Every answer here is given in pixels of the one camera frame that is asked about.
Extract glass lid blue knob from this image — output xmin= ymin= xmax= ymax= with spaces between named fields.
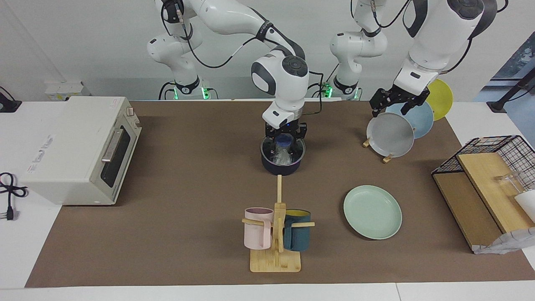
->
xmin=260 ymin=135 xmax=306 ymax=166

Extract light blue plate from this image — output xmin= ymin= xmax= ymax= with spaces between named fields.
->
xmin=385 ymin=102 xmax=434 ymax=139

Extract grey plate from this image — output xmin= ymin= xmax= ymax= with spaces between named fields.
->
xmin=367 ymin=112 xmax=415 ymax=158

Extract yellow plate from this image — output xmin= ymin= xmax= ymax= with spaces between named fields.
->
xmin=426 ymin=79 xmax=453 ymax=122

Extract wooden plate rack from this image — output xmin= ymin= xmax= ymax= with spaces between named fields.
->
xmin=362 ymin=138 xmax=394 ymax=163

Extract green plate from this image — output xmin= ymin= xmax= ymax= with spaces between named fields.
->
xmin=343 ymin=185 xmax=403 ymax=240

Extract dark blue saucepan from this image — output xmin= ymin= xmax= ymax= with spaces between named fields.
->
xmin=260 ymin=136 xmax=306 ymax=176

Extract pink mug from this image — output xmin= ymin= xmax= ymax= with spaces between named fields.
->
xmin=244 ymin=207 xmax=274 ymax=250

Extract brown table mat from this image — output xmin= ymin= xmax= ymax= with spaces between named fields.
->
xmin=25 ymin=99 xmax=535 ymax=288

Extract dark teal mug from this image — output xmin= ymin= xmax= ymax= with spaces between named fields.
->
xmin=283 ymin=209 xmax=312 ymax=252

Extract black stand foot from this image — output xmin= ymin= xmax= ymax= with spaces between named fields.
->
xmin=487 ymin=68 xmax=535 ymax=112

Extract light wooden shelf board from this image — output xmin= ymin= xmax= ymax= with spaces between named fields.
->
xmin=456 ymin=153 xmax=535 ymax=234

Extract brown wooden shelf board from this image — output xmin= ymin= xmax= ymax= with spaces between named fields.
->
xmin=433 ymin=172 xmax=503 ymax=251

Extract wooden mug tree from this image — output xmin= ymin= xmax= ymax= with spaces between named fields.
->
xmin=242 ymin=175 xmax=315 ymax=273

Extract clear glass cup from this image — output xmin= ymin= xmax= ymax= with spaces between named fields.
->
xmin=495 ymin=171 xmax=524 ymax=198

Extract white cup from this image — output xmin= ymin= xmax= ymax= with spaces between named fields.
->
xmin=514 ymin=190 xmax=535 ymax=223

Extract white patterned bag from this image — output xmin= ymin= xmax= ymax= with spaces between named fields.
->
xmin=472 ymin=227 xmax=535 ymax=255

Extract white toaster oven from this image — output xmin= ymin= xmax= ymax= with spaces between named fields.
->
xmin=20 ymin=96 xmax=142 ymax=206

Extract white power strip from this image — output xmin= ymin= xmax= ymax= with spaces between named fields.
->
xmin=45 ymin=82 xmax=91 ymax=101

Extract black base cable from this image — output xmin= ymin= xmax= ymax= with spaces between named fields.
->
xmin=158 ymin=81 xmax=176 ymax=101
xmin=309 ymin=75 xmax=340 ymax=99

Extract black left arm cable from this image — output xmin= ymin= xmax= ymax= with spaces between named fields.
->
xmin=370 ymin=0 xmax=509 ymax=75

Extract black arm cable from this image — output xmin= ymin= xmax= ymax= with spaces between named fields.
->
xmin=370 ymin=0 xmax=509 ymax=75
xmin=161 ymin=0 xmax=325 ymax=115

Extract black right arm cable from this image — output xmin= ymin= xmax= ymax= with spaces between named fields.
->
xmin=161 ymin=0 xmax=325 ymax=115

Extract black wire basket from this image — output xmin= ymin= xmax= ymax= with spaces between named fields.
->
xmin=431 ymin=135 xmax=535 ymax=197

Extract black power cord plug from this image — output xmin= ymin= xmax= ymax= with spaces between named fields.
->
xmin=0 ymin=172 xmax=28 ymax=221

